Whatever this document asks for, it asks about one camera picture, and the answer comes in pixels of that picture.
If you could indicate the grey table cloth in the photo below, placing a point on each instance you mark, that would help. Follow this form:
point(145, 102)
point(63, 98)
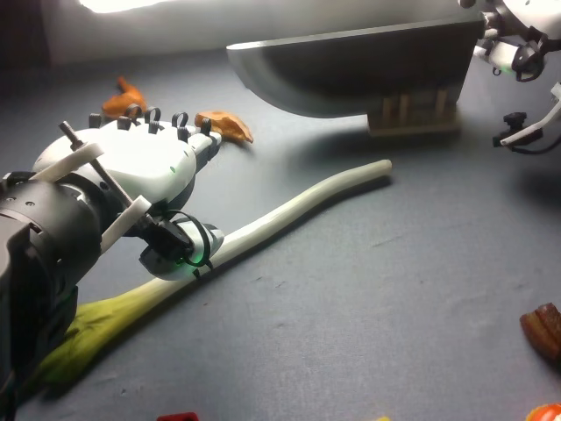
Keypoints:
point(350, 285)

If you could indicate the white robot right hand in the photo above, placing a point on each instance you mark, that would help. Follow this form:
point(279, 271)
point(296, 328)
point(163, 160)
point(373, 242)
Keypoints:
point(504, 52)

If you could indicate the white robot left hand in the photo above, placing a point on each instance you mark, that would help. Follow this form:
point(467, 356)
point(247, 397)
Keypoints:
point(140, 158)

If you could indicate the orange tailed toy piece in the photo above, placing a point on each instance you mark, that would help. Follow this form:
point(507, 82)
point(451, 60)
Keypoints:
point(122, 103)

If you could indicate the cream wooden peg board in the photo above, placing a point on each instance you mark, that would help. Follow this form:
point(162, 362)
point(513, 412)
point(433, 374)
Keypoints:
point(412, 129)

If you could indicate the brown toy food piece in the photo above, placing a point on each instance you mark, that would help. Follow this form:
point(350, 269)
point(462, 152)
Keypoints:
point(543, 329)

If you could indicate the red pentagon block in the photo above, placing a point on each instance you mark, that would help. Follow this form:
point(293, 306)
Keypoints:
point(177, 417)

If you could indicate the large steel kitchen knife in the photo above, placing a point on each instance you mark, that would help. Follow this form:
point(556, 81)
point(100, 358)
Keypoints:
point(350, 70)

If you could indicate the orange toy tart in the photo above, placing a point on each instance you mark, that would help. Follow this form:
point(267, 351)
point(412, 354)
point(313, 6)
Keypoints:
point(545, 414)

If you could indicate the long leek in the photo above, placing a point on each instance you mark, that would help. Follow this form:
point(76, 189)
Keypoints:
point(285, 210)

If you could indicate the orange crescent toy piece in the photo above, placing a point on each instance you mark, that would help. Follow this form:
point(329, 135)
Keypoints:
point(228, 125)

